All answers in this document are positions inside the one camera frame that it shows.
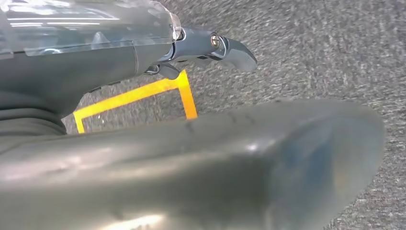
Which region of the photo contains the yellow floor tape square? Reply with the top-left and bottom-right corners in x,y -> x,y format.
73,69 -> 199,135

